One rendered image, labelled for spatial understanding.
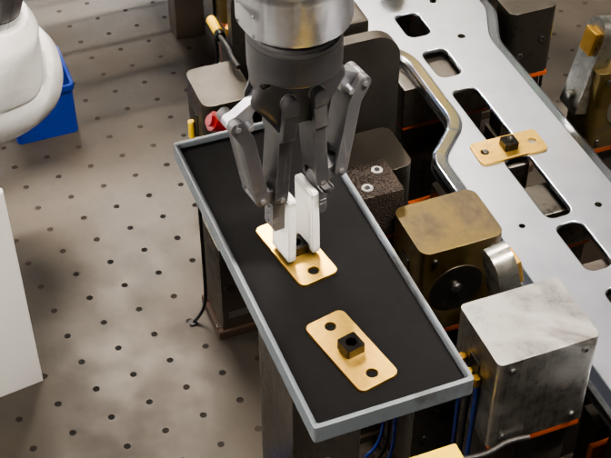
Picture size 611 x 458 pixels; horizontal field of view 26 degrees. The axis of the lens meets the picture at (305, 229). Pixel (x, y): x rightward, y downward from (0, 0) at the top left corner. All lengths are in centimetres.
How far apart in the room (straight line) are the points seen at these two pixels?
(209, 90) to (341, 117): 41
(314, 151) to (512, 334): 25
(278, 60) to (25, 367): 78
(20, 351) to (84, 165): 43
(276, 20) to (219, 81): 54
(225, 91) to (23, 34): 31
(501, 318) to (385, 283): 12
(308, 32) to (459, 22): 78
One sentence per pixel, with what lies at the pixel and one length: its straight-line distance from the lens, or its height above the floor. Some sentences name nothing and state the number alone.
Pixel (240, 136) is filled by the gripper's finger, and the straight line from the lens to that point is 103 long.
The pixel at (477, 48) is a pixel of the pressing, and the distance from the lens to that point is 169.
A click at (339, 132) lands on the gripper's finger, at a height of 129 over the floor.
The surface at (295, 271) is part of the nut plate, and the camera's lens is 115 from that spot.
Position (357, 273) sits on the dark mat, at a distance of 115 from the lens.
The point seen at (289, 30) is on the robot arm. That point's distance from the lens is 96.
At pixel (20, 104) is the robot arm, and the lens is 171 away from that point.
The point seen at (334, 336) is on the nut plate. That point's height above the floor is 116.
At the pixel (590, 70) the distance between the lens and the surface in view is 159.
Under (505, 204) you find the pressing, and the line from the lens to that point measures 146.
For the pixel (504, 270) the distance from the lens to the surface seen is 125.
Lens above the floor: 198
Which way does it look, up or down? 44 degrees down
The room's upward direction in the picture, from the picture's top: straight up
